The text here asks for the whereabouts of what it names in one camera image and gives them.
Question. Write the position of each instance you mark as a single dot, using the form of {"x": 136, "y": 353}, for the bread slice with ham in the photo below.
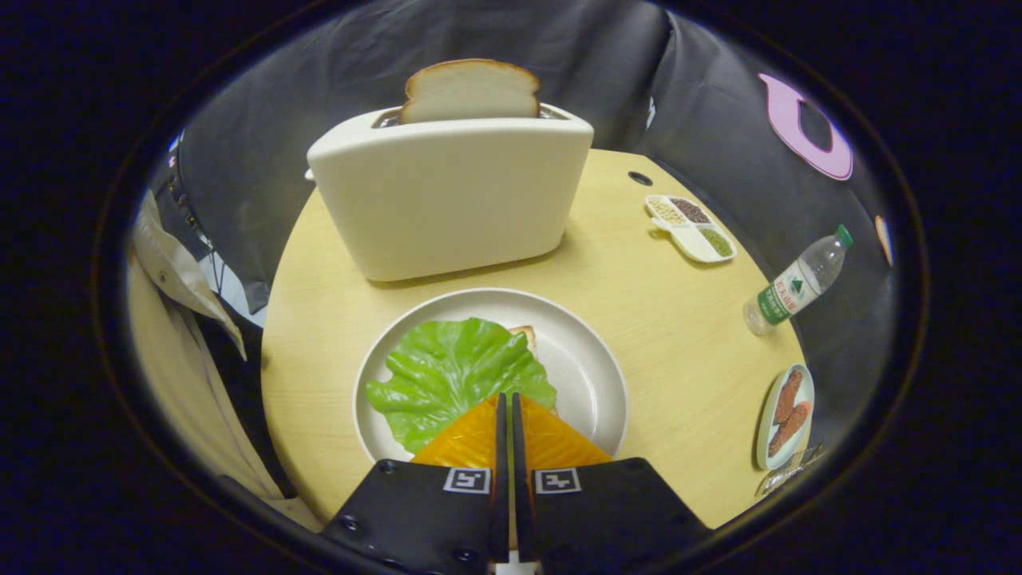
{"x": 525, "y": 335}

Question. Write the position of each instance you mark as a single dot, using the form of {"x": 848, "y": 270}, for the person's beige jacket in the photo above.
{"x": 184, "y": 383}

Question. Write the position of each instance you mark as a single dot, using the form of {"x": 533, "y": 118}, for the round beige plate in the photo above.
{"x": 583, "y": 375}

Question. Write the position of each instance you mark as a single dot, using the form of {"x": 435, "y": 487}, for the green lettuce leaf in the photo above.
{"x": 447, "y": 375}

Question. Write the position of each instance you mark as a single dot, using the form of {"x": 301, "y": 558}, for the plain bread slice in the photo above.
{"x": 471, "y": 92}

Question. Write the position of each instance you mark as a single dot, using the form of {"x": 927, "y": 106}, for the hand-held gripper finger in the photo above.
{"x": 501, "y": 479}
{"x": 520, "y": 479}

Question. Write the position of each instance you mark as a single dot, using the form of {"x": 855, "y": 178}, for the white toaster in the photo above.
{"x": 447, "y": 200}

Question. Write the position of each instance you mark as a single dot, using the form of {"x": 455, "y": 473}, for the light blue oval plate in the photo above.
{"x": 766, "y": 435}

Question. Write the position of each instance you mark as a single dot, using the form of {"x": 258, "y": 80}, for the brown meat patty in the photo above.
{"x": 790, "y": 431}
{"x": 789, "y": 395}

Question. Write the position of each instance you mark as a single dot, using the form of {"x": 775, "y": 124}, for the clear water bottle green cap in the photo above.
{"x": 790, "y": 291}

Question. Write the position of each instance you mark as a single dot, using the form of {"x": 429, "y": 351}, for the clear glass stick holder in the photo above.
{"x": 786, "y": 475}

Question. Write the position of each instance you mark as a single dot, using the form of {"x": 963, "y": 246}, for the white divided seasoning dish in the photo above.
{"x": 695, "y": 239}

